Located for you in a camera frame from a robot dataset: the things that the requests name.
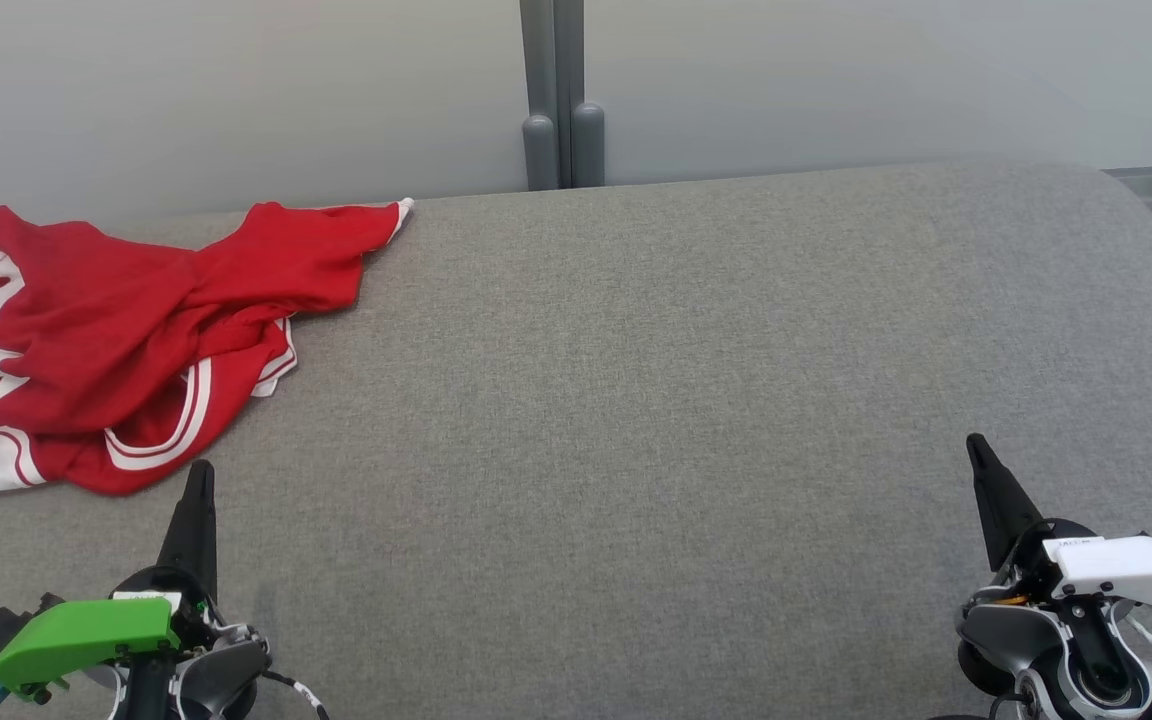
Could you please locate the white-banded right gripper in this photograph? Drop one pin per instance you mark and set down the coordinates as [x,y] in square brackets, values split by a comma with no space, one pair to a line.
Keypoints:
[1126,568]

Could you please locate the red white jersey shirt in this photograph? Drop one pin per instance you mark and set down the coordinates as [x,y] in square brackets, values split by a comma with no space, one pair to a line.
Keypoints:
[66,400]

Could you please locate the grey partition post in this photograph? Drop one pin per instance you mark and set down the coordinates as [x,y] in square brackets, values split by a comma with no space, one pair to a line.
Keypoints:
[586,140]
[539,90]

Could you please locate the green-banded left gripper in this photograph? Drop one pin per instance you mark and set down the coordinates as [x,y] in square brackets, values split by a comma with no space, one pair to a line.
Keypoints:
[86,630]

